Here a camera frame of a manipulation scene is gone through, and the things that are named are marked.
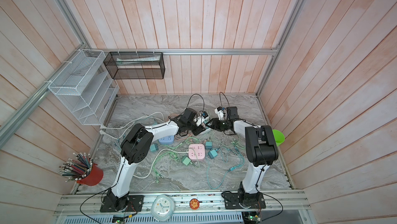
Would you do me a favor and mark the red pen holder with pens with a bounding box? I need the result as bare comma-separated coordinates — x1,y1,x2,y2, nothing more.
58,153,104,186

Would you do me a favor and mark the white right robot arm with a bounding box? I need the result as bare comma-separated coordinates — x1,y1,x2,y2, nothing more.
206,107,279,207

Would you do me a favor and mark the teal USB cable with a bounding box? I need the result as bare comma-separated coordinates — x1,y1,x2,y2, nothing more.
206,144,246,190

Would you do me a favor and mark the red round sticker badge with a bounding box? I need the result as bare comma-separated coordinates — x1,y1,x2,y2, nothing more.
189,198,200,210

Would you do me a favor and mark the green plastic goblet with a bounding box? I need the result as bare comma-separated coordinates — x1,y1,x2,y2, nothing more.
273,129,285,146

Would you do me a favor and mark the light green USB cable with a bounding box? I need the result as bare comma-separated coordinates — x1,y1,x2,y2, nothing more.
151,135,199,184

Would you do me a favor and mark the white power cord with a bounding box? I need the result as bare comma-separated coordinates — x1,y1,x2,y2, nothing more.
99,112,190,179

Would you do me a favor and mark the blue power strip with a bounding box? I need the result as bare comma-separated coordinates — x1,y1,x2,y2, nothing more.
158,136,175,145

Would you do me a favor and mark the white alarm clock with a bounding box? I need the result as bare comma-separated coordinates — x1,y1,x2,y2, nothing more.
151,194,175,222

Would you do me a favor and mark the green USB charger plug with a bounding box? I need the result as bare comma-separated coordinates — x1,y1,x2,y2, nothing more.
182,156,191,166

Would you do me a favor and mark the black mesh basket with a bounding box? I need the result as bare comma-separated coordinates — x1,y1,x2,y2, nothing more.
104,51,165,80

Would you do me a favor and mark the teal USB charger plug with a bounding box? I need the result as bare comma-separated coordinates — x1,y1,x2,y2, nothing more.
205,141,213,150

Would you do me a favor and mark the white wire mesh shelf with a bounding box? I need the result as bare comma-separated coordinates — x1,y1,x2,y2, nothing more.
49,50,119,126

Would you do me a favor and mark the pink power strip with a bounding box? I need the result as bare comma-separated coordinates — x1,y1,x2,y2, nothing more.
188,143,205,161

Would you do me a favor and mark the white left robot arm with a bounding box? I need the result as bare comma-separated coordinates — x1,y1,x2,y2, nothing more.
100,108,208,213

